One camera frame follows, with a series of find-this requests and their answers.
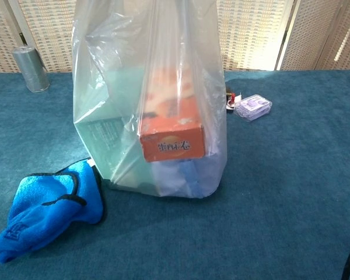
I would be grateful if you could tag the orange cardboard box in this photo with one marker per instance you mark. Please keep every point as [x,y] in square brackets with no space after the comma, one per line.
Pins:
[172,140]

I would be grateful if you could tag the blue white packet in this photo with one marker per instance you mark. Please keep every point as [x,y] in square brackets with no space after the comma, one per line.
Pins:
[189,175]

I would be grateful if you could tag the teal cardboard box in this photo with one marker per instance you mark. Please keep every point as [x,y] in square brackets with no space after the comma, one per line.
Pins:
[102,134]

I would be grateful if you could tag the translucent plastic bag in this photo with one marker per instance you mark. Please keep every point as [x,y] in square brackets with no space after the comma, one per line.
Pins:
[116,73]

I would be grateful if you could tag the small red black object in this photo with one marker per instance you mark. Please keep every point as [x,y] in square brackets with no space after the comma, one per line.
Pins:
[233,100]

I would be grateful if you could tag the black box with gold print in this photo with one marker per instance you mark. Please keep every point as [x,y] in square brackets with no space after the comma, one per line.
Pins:
[229,90]

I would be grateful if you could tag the clear purple plastic case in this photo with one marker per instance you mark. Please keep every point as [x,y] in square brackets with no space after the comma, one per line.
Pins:
[253,107]

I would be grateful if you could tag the teal table cover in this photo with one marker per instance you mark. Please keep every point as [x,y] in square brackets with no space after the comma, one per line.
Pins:
[280,189]

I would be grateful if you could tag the woven folding screen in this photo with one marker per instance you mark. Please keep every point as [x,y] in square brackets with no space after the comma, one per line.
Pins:
[251,35]

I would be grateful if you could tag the blue cloth with black trim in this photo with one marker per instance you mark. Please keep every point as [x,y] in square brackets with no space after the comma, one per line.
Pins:
[46,210]

